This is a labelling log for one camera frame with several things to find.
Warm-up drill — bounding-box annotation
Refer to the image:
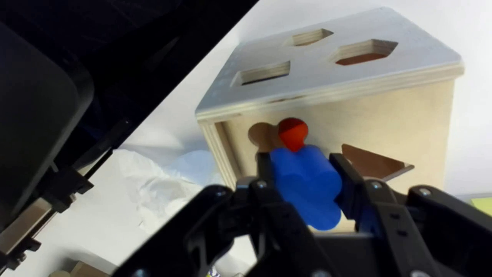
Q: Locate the blue flower-shaped block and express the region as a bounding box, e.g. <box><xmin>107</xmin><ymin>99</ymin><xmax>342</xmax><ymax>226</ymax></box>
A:
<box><xmin>267</xmin><ymin>145</ymin><xmax>344</xmax><ymax>232</ymax></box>

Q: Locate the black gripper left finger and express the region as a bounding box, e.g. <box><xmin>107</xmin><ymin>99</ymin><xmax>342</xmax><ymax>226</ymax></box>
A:
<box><xmin>247</xmin><ymin>151</ymin><xmax>335</xmax><ymax>277</ymax></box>

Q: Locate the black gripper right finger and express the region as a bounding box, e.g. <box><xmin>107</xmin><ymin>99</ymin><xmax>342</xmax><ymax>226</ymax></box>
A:
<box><xmin>327</xmin><ymin>151</ymin><xmax>442</xmax><ymax>277</ymax></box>

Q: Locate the crumpled clear plastic wrap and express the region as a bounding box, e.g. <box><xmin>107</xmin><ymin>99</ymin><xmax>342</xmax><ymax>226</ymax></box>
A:
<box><xmin>99</xmin><ymin>145</ymin><xmax>238</xmax><ymax>269</ymax></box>

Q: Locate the wooden shape sorter toy box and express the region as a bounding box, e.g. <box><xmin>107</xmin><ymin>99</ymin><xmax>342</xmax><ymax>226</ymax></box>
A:
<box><xmin>193</xmin><ymin>5</ymin><xmax>467</xmax><ymax>235</ymax></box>

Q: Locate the red round block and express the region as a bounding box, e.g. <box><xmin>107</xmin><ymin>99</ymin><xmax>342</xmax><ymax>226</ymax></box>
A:
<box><xmin>276</xmin><ymin>117</ymin><xmax>310</xmax><ymax>154</ymax></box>

